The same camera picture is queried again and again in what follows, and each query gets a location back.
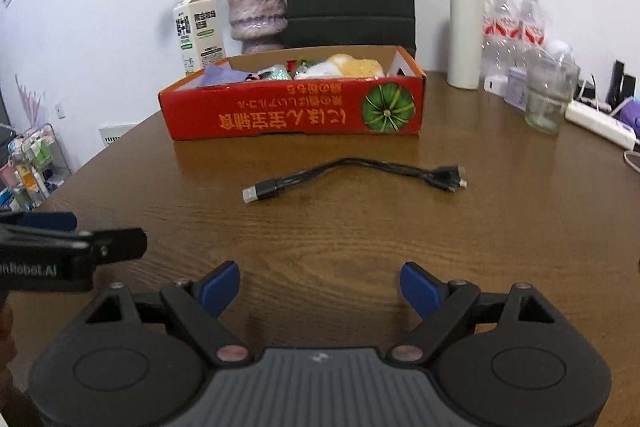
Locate storage rack with goods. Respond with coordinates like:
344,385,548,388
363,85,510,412
0,123,71,213

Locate orange white plush toy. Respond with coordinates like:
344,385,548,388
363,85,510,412
305,53,386,80

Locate black multi-head USB cable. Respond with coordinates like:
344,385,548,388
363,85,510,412
242,157,470,206

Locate clear glass cup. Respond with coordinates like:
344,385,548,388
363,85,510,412
524,49,581,137

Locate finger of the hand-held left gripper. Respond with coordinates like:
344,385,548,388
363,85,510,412
0,212,79,234
90,228,149,264

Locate white thermos bottle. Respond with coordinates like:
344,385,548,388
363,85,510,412
446,0,486,90

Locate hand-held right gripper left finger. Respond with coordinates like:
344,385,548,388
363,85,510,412
85,260,251,368

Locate wooden desktop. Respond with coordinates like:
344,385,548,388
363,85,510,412
0,69,640,427

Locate white power strip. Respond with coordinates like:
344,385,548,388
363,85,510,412
565,101,639,148

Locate black upright box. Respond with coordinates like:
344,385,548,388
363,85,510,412
606,60,636,108

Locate white wall vent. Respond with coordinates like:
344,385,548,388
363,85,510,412
98,124,136,146

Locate red cardboard box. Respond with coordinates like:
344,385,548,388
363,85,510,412
158,45,427,142

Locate white round speaker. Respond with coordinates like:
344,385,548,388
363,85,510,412
545,39,576,63

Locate white milk carton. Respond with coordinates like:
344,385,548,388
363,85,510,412
173,0,225,78

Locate small pale tin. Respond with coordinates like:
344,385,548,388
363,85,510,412
504,68,530,110

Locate pale green glossy trinket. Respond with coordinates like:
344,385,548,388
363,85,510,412
257,66,294,83

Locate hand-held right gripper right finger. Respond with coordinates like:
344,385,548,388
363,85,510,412
390,262,556,368

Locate purple woven cloth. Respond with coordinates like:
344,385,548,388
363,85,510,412
197,62,246,87

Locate clear water bottle red label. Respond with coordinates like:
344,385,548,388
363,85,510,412
517,0,547,54
482,0,521,74

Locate purple tissue pack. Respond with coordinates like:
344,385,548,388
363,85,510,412
620,99,640,134

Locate white charger plug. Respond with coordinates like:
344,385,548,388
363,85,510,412
484,74,510,96

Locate purple ceramic vase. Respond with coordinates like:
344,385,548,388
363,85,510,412
225,0,290,56

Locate pink flower wall sticker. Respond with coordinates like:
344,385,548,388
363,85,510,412
14,74,51,128

